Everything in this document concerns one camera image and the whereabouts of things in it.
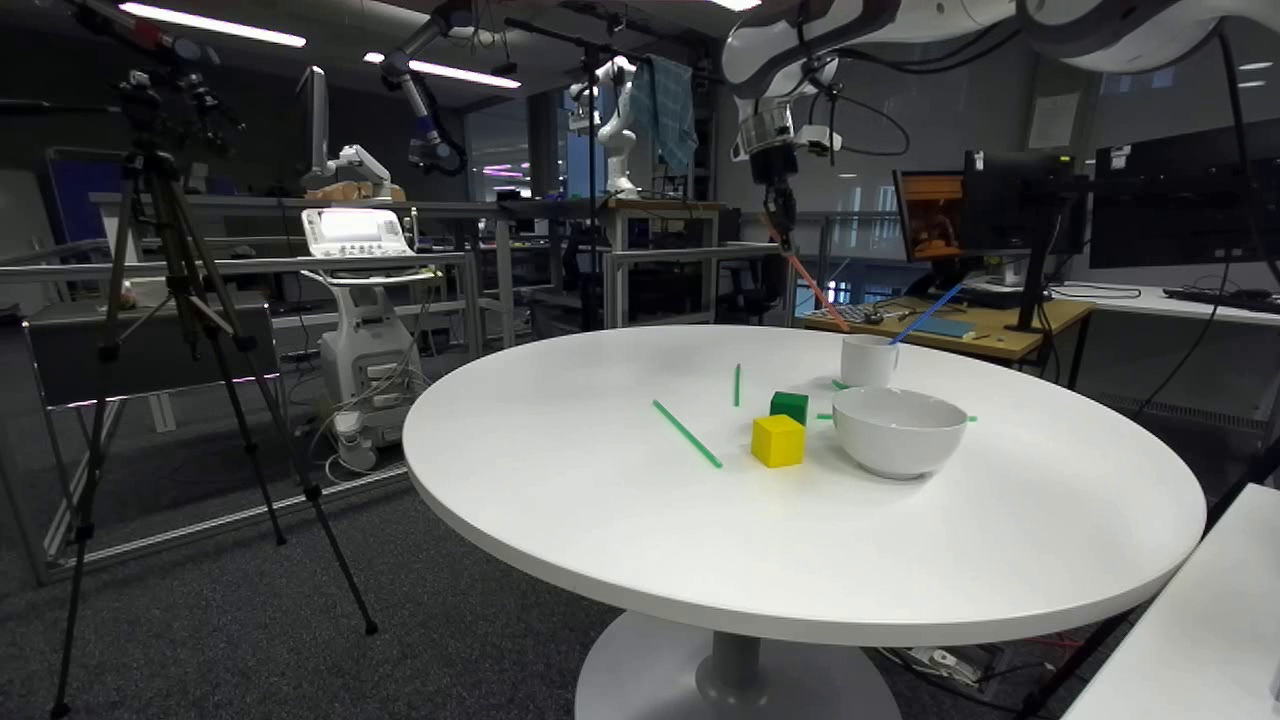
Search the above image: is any wide dark monitor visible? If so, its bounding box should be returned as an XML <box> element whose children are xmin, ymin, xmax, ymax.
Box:
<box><xmin>1087</xmin><ymin>121</ymin><xmax>1280</xmax><ymax>308</ymax></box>

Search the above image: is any white mug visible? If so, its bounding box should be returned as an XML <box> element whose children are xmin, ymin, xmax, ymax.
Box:
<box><xmin>835</xmin><ymin>333</ymin><xmax>903</xmax><ymax>392</ymax></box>

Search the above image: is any monitor with orange screen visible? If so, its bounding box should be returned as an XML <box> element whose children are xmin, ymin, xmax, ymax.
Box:
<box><xmin>892</xmin><ymin>165</ymin><xmax>1087</xmax><ymax>268</ymax></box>

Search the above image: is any white medical cart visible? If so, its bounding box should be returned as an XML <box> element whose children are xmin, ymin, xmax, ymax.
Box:
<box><xmin>294</xmin><ymin>142</ymin><xmax>447</xmax><ymax>481</ymax></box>

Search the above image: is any red straw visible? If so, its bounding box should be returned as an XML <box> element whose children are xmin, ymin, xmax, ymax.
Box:
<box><xmin>780</xmin><ymin>249</ymin><xmax>854</xmax><ymax>338</ymax></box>

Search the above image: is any yellow cube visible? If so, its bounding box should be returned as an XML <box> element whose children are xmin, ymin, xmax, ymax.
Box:
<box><xmin>746</xmin><ymin>413</ymin><xmax>813</xmax><ymax>472</ymax></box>

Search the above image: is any white side table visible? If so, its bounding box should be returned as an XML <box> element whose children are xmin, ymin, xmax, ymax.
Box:
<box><xmin>1059</xmin><ymin>481</ymin><xmax>1280</xmax><ymax>720</ymax></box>

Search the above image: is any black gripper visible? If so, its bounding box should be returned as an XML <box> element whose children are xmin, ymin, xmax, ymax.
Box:
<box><xmin>746</xmin><ymin>142</ymin><xmax>805</xmax><ymax>253</ymax></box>

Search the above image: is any wooden desk with monitor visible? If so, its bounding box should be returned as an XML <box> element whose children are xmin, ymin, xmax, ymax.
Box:
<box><xmin>808</xmin><ymin>297</ymin><xmax>1095</xmax><ymax>369</ymax></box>

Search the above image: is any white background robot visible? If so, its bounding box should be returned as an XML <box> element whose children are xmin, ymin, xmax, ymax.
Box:
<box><xmin>588</xmin><ymin>51</ymin><xmax>646</xmax><ymax>209</ymax></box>

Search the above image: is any teal cloth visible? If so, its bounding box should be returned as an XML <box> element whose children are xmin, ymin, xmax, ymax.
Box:
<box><xmin>636</xmin><ymin>56</ymin><xmax>699</xmax><ymax>182</ymax></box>

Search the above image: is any white table pedestal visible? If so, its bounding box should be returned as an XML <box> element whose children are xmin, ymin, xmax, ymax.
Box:
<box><xmin>572</xmin><ymin>610</ymin><xmax>908</xmax><ymax>720</ymax></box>

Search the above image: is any green cube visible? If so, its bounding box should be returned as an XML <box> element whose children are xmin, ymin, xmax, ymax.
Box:
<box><xmin>766</xmin><ymin>389</ymin><xmax>817</xmax><ymax>429</ymax></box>

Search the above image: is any black camera tripod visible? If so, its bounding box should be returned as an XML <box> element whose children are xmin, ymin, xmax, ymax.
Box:
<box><xmin>43</xmin><ymin>0</ymin><xmax>382</xmax><ymax>720</ymax></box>

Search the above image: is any white bowl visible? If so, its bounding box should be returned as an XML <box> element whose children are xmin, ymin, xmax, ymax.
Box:
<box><xmin>829</xmin><ymin>383</ymin><xmax>977</xmax><ymax>484</ymax></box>

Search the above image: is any blue straw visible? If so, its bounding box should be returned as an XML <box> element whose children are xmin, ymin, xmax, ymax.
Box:
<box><xmin>892</xmin><ymin>280</ymin><xmax>972</xmax><ymax>347</ymax></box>

